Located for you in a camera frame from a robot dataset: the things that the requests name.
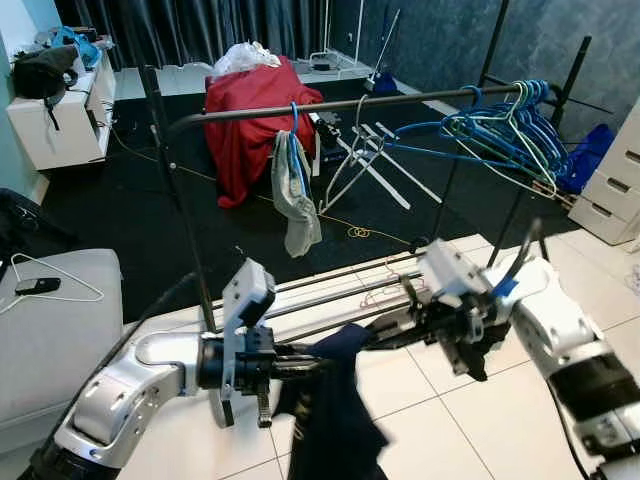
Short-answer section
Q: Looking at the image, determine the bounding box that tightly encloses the white plastic bag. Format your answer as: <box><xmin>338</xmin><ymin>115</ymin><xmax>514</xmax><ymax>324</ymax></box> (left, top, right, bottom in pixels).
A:
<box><xmin>213</xmin><ymin>40</ymin><xmax>283</xmax><ymax>76</ymax></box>

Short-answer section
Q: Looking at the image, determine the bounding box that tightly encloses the white box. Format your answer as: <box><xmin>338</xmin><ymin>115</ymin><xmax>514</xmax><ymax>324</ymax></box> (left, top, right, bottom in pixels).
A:
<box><xmin>568</xmin><ymin>105</ymin><xmax>640</xmax><ymax>246</ymax></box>

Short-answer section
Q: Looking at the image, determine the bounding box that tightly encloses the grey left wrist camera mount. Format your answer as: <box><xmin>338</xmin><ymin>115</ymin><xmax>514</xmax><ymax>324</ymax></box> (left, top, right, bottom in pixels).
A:
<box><xmin>218</xmin><ymin>258</ymin><xmax>276</xmax><ymax>426</ymax></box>

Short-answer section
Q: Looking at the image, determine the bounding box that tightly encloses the white floor slat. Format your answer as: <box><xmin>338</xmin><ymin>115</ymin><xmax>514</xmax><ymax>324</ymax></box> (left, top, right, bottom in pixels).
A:
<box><xmin>360</xmin><ymin>122</ymin><xmax>443</xmax><ymax>204</ymax></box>
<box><xmin>340</xmin><ymin>135</ymin><xmax>411</xmax><ymax>209</ymax></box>

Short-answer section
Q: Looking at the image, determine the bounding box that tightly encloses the dark curtain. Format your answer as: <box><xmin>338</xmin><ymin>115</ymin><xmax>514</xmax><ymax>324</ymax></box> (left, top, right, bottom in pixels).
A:
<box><xmin>55</xmin><ymin>0</ymin><xmax>341</xmax><ymax>69</ymax></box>

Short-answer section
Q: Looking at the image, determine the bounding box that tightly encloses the black clothes rack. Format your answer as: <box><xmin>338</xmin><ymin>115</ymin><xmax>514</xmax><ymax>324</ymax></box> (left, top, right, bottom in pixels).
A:
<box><xmin>140</xmin><ymin>35</ymin><xmax>601</xmax><ymax>336</ymax></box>

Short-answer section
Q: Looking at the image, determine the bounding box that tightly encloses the blue plastic bag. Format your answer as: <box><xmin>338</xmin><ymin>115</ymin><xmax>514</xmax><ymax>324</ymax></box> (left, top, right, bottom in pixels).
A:
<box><xmin>55</xmin><ymin>25</ymin><xmax>101</xmax><ymax>66</ymax></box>

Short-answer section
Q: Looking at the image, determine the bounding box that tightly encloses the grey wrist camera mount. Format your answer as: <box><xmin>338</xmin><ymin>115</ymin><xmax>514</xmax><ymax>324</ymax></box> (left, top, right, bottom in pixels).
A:
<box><xmin>415</xmin><ymin>240</ymin><xmax>496</xmax><ymax>311</ymax></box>
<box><xmin>218</xmin><ymin>258</ymin><xmax>276</xmax><ymax>426</ymax></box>

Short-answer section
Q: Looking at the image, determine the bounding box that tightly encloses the grey beige garment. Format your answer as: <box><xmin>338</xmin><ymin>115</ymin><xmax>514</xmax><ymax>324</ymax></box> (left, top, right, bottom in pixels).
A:
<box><xmin>272</xmin><ymin>130</ymin><xmax>323</xmax><ymax>258</ymax></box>

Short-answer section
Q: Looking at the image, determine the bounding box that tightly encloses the wooden pallet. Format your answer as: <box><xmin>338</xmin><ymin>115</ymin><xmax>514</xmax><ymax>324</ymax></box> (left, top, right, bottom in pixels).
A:
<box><xmin>545</xmin><ymin>175</ymin><xmax>586</xmax><ymax>206</ymax></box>

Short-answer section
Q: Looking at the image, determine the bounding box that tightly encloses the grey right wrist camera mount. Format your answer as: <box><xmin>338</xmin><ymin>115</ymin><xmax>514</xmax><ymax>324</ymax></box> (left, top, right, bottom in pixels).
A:
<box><xmin>415</xmin><ymin>240</ymin><xmax>496</xmax><ymax>311</ymax></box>

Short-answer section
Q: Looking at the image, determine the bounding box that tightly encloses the white low platform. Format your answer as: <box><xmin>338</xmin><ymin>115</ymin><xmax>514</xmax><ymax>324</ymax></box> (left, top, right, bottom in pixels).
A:
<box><xmin>115</xmin><ymin>60</ymin><xmax>386</xmax><ymax>96</ymax></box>

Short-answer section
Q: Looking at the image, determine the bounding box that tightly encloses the grey ottoman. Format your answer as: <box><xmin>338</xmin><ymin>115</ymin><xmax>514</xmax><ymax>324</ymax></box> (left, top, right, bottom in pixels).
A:
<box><xmin>0</xmin><ymin>248</ymin><xmax>126</xmax><ymax>431</ymax></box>

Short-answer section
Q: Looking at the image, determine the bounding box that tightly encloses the blue plastic hanger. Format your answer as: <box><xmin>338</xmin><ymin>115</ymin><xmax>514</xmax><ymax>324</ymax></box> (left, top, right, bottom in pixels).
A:
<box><xmin>490</xmin><ymin>80</ymin><xmax>571</xmax><ymax>181</ymax></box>
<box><xmin>275</xmin><ymin>100</ymin><xmax>316</xmax><ymax>201</ymax></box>
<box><xmin>385</xmin><ymin>85</ymin><xmax>561</xmax><ymax>191</ymax></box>

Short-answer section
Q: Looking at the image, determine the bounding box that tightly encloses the blue mop head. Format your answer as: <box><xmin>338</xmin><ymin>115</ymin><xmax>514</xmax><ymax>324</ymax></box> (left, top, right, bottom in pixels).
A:
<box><xmin>365</xmin><ymin>70</ymin><xmax>399</xmax><ymax>93</ymax></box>

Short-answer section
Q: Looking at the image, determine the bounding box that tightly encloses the black phone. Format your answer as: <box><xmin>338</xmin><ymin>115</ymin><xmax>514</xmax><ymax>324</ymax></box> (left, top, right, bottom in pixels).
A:
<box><xmin>15</xmin><ymin>278</ymin><xmax>61</xmax><ymax>295</ymax></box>

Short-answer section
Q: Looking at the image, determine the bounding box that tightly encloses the red cloth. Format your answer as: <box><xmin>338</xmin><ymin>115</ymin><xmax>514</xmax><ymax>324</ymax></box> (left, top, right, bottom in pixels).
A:
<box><xmin>205</xmin><ymin>55</ymin><xmax>326</xmax><ymax>208</ymax></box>

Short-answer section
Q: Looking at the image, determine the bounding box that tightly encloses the black backpack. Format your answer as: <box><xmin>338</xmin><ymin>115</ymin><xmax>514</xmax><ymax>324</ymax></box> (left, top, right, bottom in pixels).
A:
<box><xmin>0</xmin><ymin>190</ymin><xmax>61</xmax><ymax>251</ymax></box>

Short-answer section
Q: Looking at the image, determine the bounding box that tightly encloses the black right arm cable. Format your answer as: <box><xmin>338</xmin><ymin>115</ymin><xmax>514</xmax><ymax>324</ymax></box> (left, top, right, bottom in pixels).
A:
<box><xmin>485</xmin><ymin>220</ymin><xmax>591</xmax><ymax>471</ymax></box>

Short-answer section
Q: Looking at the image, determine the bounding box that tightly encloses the white shelf unit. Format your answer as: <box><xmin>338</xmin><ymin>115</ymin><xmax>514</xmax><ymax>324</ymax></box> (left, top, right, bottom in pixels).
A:
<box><xmin>8</xmin><ymin>50</ymin><xmax>116</xmax><ymax>171</ymax></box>

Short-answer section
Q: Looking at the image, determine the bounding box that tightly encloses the black handbag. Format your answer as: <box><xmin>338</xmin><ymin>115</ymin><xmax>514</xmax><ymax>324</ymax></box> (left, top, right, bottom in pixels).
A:
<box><xmin>12</xmin><ymin>45</ymin><xmax>79</xmax><ymax>101</ymax></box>

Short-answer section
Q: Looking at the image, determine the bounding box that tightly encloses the black metal device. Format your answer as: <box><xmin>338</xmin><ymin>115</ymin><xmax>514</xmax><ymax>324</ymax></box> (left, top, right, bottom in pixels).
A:
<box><xmin>310</xmin><ymin>110</ymin><xmax>346</xmax><ymax>166</ymax></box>

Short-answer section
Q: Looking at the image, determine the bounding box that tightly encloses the navy printed shirt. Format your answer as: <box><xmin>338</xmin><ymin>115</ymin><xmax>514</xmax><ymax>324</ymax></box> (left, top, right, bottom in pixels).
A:
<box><xmin>275</xmin><ymin>322</ymin><xmax>391</xmax><ymax>480</ymax></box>

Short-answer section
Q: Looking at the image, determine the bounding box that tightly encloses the white wire hanger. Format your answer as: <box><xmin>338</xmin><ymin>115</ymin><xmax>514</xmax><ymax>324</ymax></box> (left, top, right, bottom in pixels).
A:
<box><xmin>0</xmin><ymin>252</ymin><xmax>104</xmax><ymax>304</ymax></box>

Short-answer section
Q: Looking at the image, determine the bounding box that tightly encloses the pink hanger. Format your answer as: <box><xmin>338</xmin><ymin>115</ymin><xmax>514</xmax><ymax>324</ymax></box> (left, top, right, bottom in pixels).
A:
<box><xmin>362</xmin><ymin>278</ymin><xmax>423</xmax><ymax>307</ymax></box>

